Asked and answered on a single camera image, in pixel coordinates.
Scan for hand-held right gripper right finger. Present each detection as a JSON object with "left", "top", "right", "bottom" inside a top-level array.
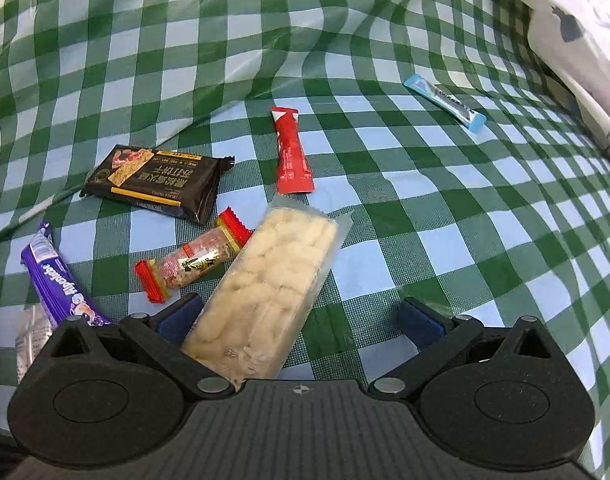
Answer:
[{"left": 369, "top": 297, "right": 576, "bottom": 403}]

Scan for clear candy packet red ends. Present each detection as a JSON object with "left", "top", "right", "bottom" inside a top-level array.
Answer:
[{"left": 135, "top": 207, "right": 253, "bottom": 305}]

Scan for silver snack bar packet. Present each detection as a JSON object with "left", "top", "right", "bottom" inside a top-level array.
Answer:
[{"left": 15, "top": 302, "right": 56, "bottom": 376}]

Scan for black cracker packet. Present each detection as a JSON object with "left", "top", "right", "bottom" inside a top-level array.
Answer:
[{"left": 79, "top": 144, "right": 236, "bottom": 226}]

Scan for red stick packet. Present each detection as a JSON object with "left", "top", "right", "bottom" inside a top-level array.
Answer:
[{"left": 269, "top": 106, "right": 316, "bottom": 196}]

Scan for green checked cloth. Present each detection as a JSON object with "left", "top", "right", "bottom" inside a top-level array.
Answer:
[{"left": 0, "top": 0, "right": 610, "bottom": 480}]

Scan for grey printed bedding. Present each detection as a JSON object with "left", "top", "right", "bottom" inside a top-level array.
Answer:
[{"left": 500, "top": 0, "right": 610, "bottom": 176}]

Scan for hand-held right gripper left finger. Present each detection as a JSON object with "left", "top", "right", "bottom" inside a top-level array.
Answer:
[{"left": 32, "top": 294, "right": 233, "bottom": 402}]

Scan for purple wafer packet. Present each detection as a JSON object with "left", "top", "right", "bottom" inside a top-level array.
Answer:
[{"left": 21, "top": 222, "right": 116, "bottom": 330}]

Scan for light blue stick packet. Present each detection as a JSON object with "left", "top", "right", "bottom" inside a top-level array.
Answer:
[{"left": 402, "top": 74, "right": 487, "bottom": 133}]

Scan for clear puffed snack packet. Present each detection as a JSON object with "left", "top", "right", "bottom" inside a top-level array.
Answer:
[{"left": 180, "top": 192, "right": 355, "bottom": 392}]

